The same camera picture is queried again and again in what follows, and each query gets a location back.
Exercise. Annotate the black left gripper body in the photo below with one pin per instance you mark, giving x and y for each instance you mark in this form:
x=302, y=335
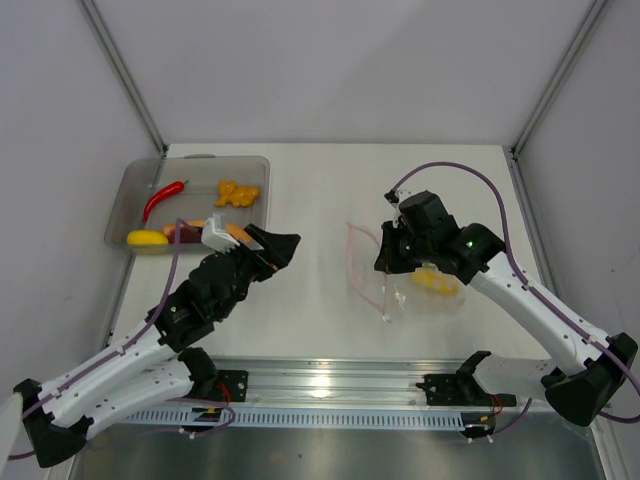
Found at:
x=249, y=266

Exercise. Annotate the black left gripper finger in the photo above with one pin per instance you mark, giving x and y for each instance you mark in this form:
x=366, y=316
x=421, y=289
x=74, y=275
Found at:
x=279, y=256
x=273, y=242

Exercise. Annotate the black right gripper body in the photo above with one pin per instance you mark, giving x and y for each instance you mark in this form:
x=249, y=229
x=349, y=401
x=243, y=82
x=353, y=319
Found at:
x=419, y=247

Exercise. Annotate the yellow lemon toy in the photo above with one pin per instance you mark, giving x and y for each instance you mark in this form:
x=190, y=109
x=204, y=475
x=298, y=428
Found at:
x=435, y=282
x=146, y=238

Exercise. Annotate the clear pink zip top bag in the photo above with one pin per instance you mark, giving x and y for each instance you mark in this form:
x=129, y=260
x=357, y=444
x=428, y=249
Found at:
x=394, y=297

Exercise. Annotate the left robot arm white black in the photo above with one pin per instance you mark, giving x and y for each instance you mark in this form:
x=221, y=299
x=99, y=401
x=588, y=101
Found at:
x=158, y=360

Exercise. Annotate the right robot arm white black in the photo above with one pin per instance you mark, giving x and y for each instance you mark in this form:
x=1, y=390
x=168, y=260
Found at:
x=585, y=367

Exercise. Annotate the orange ginger root toy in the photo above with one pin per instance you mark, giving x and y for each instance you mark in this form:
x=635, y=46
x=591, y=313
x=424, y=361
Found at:
x=238, y=196

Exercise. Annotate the red grapefruit wedge toy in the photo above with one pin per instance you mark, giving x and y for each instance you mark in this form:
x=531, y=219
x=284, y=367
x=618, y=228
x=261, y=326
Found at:
x=193, y=233

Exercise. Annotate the red chili pepper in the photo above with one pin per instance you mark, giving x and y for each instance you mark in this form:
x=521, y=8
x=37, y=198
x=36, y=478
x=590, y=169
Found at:
x=161, y=195

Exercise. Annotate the grey translucent plastic tray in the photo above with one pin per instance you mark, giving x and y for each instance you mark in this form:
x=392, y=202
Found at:
x=201, y=175

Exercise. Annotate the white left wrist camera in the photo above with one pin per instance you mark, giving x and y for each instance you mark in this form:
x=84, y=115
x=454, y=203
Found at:
x=215, y=236

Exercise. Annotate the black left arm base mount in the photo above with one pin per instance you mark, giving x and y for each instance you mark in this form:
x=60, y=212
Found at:
x=231, y=386

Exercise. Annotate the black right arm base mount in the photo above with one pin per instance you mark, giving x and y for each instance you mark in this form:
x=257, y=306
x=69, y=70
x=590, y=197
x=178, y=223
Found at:
x=460, y=390

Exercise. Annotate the grey slotted cable duct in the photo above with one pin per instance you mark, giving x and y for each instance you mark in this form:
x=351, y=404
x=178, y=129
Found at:
x=271, y=417

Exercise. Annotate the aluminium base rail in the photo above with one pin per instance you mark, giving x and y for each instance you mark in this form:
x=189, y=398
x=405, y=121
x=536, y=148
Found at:
x=335, y=383

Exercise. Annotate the right aluminium frame post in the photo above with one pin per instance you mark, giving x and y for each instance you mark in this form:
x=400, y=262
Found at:
x=578, y=43

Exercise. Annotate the aluminium frame post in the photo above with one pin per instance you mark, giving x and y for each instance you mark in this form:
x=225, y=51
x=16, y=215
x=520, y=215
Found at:
x=578, y=43
x=116, y=60

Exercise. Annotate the left aluminium frame post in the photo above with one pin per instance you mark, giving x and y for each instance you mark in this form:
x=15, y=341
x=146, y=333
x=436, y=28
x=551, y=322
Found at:
x=116, y=60

